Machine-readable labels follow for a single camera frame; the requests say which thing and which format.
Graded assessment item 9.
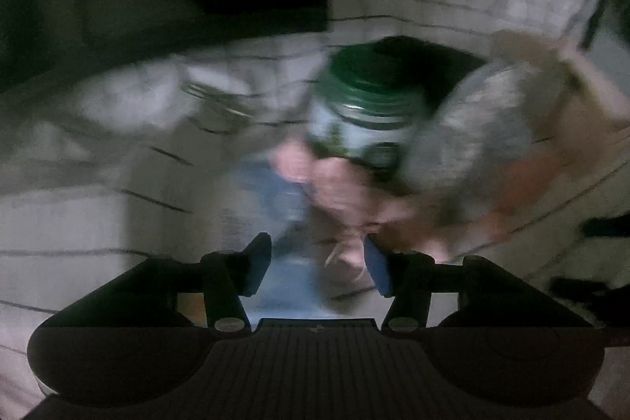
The blue wet wipes pack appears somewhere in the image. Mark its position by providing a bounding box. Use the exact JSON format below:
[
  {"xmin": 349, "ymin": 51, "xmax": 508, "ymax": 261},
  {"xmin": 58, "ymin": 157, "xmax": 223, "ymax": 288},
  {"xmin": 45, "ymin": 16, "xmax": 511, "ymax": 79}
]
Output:
[{"xmin": 215, "ymin": 161, "xmax": 339, "ymax": 322}]

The pink soft toy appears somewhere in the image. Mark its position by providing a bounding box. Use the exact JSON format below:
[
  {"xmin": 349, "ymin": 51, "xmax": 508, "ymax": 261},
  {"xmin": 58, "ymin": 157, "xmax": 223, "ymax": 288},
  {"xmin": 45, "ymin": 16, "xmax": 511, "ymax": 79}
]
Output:
[{"xmin": 271, "ymin": 139, "xmax": 396, "ymax": 285}]

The white black grid tablecloth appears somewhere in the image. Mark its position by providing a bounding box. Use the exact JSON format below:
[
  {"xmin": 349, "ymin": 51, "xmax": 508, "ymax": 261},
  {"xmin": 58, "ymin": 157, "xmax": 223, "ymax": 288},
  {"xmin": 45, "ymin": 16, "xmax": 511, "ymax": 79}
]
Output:
[{"xmin": 1, "ymin": 0, "xmax": 629, "ymax": 419}]

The green lidded jar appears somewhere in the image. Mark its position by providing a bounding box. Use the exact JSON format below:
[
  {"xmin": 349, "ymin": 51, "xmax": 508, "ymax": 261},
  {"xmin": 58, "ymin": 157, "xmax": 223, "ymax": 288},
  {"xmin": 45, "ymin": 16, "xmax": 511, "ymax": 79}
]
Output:
[{"xmin": 305, "ymin": 35, "xmax": 486, "ymax": 170}]

